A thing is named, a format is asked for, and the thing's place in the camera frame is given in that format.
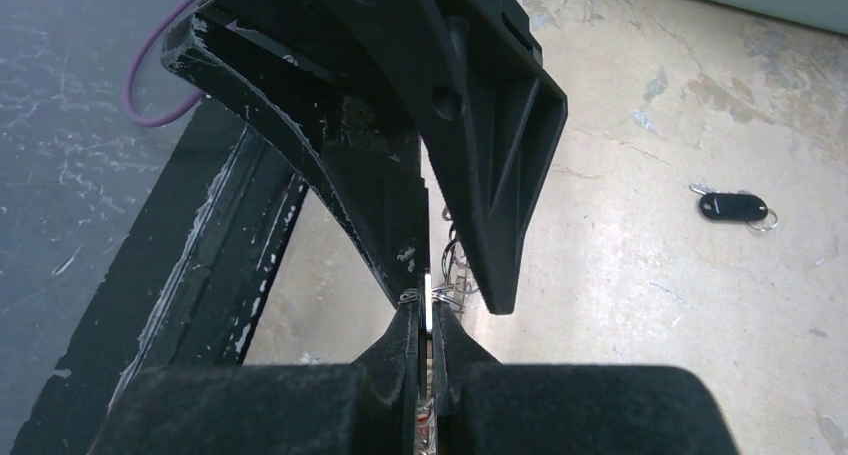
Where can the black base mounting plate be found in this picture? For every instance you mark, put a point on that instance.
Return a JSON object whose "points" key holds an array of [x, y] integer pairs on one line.
{"points": [[187, 285]]}

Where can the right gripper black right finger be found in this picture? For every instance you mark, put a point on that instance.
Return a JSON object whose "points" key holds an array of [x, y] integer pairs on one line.
{"points": [[485, 406]]}

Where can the black plastic key tag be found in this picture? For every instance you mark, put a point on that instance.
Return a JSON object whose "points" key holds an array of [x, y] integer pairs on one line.
{"points": [[733, 207]]}

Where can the large keyring with keys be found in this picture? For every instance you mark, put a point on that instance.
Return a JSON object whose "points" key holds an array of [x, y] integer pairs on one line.
{"points": [[451, 287]]}

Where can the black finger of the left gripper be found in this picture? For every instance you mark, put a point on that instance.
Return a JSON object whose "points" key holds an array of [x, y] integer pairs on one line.
{"points": [[468, 75], [367, 177]]}

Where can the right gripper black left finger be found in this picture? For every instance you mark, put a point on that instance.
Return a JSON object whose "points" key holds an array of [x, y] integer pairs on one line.
{"points": [[363, 407]]}

